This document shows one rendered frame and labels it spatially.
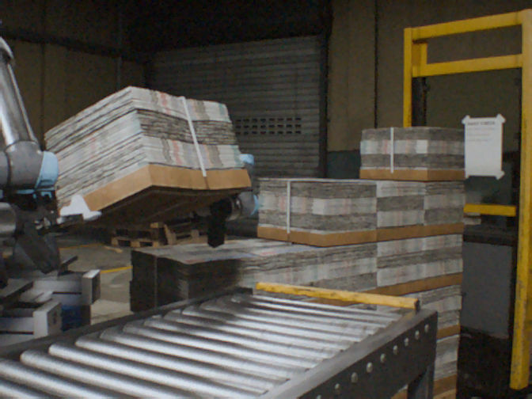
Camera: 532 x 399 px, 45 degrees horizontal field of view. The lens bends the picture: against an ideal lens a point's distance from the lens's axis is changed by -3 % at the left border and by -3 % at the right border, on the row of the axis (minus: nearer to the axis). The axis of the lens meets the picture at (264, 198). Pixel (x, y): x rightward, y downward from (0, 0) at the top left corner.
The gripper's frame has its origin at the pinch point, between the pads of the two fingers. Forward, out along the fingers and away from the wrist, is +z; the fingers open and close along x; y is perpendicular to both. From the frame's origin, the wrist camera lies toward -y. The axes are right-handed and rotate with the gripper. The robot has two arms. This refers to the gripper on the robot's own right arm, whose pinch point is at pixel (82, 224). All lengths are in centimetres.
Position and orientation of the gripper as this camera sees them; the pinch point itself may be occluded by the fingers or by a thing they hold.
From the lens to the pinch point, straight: 151.0
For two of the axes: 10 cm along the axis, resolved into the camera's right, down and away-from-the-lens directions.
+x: -7.9, 3.3, 5.1
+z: 5.3, -0.4, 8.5
